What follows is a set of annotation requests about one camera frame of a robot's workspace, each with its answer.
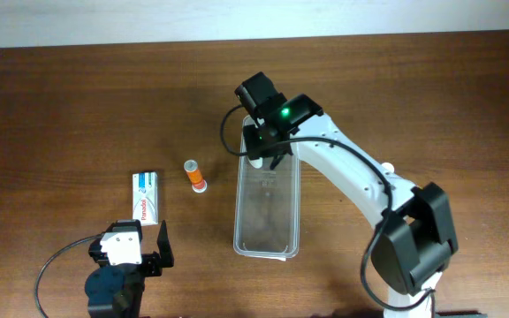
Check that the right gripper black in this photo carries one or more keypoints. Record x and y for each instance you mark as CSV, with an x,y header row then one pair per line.
x,y
251,144

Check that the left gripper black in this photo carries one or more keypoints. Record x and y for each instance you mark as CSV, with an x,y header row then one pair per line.
x,y
151,260

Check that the white Panadol box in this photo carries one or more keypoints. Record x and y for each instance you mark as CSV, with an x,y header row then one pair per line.
x,y
145,198

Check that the orange tablet tube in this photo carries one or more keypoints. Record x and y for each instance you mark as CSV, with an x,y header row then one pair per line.
x,y
199,184

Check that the white plastic bottle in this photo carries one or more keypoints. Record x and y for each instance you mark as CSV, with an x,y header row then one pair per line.
x,y
256,163

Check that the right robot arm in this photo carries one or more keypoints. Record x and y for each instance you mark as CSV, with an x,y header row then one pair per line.
x,y
414,236

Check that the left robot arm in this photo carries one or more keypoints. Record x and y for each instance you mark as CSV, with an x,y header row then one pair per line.
x,y
115,289

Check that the clear plastic container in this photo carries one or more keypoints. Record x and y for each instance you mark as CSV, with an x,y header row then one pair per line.
x,y
267,214

